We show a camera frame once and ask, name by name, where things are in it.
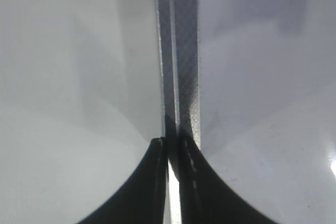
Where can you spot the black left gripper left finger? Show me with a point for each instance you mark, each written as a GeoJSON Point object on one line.
{"type": "Point", "coordinates": [141, 199]}

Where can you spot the white whiteboard with grey frame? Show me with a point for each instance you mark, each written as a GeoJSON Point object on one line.
{"type": "Point", "coordinates": [253, 83]}

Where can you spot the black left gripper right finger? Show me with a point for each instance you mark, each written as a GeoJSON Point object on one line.
{"type": "Point", "coordinates": [205, 198]}

